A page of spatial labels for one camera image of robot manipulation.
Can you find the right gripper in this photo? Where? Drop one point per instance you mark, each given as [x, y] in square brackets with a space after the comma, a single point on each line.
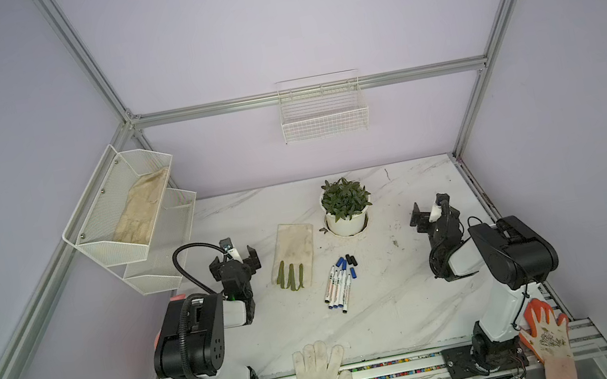
[421, 218]

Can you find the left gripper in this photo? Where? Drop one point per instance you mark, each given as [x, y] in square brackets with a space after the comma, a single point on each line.
[251, 263]

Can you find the white marker pen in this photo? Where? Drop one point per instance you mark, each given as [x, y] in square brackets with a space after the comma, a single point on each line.
[330, 285]
[346, 293]

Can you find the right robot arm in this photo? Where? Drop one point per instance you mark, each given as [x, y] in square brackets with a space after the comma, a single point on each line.
[516, 256]

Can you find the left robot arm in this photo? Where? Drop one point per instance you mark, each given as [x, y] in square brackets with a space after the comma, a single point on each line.
[191, 342]

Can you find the green bean pods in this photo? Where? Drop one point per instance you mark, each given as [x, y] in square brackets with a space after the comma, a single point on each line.
[290, 276]

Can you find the lower white mesh shelf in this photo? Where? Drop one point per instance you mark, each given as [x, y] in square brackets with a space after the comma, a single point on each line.
[173, 228]

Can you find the white mesh shelf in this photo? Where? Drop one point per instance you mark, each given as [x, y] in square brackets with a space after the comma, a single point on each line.
[93, 226]
[173, 228]

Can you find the white marker blue tip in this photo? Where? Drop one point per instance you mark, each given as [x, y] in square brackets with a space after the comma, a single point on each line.
[336, 284]

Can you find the potted green plant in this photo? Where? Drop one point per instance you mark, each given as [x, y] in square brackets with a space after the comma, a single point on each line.
[345, 204]

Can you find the white marker blue cap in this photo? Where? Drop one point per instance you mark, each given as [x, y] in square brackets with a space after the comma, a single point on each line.
[344, 268]

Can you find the upper white mesh shelf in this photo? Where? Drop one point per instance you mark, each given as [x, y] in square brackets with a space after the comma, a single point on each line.
[93, 226]

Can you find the orange white glove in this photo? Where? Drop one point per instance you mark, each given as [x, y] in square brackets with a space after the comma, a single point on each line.
[548, 339]

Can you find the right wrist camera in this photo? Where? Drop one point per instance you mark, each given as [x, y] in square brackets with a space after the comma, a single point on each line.
[435, 213]

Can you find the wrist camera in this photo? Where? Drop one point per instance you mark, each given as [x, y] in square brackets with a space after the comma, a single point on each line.
[435, 213]
[228, 247]

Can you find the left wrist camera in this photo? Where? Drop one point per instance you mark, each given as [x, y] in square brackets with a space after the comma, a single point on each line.
[228, 247]

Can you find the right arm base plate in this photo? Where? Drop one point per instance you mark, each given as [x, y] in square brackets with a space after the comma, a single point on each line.
[482, 360]

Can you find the white wire basket back wall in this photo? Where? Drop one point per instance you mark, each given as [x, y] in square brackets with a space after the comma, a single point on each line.
[321, 106]

